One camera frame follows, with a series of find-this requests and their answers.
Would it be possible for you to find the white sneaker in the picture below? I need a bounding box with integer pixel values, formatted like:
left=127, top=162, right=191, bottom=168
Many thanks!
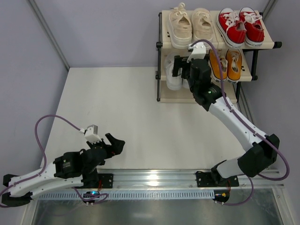
left=182, top=79, right=189, bottom=89
left=164, top=53, right=182, bottom=91

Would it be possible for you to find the beige lace sneaker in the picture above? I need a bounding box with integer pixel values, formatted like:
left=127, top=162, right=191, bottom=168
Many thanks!
left=191, top=8, right=214, bottom=42
left=167, top=2, right=192, bottom=49

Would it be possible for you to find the red canvas sneaker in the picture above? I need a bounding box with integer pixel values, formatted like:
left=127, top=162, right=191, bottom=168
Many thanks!
left=216, top=8, right=247, bottom=49
left=239, top=7, right=264, bottom=47

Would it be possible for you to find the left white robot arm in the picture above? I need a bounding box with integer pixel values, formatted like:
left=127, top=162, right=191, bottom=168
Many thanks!
left=1, top=133, right=125, bottom=207

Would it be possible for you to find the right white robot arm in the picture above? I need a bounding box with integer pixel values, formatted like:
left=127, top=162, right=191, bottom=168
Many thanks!
left=172, top=55, right=279, bottom=184

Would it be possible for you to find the beige three-tier shoe shelf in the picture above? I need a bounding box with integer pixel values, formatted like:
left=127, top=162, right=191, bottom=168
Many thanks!
left=156, top=10, right=282, bottom=104

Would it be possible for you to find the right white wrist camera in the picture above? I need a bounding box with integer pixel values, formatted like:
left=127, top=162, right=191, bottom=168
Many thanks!
left=187, top=42, right=206, bottom=63

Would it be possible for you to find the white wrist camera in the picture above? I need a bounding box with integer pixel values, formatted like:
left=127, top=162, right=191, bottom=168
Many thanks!
left=187, top=42, right=206, bottom=63
left=79, top=125, right=101, bottom=144

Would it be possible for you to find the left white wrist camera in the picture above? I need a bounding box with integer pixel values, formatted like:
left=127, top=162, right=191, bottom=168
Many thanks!
left=79, top=125, right=101, bottom=144

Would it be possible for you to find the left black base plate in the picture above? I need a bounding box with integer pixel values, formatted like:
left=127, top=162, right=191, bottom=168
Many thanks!
left=93, top=173, right=114, bottom=189

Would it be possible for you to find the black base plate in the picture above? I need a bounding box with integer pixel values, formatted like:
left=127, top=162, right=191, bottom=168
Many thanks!
left=195, top=171, right=239, bottom=188
left=93, top=173, right=114, bottom=189

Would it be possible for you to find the slotted cable duct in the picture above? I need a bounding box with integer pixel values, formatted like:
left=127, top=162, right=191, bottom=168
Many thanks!
left=39, top=189, right=215, bottom=201

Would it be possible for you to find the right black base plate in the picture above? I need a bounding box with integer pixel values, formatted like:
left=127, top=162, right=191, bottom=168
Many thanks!
left=195, top=171, right=239, bottom=188

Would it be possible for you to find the aluminium mounting rail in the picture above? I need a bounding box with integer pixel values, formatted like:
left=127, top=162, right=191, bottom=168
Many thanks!
left=97, top=169, right=285, bottom=190

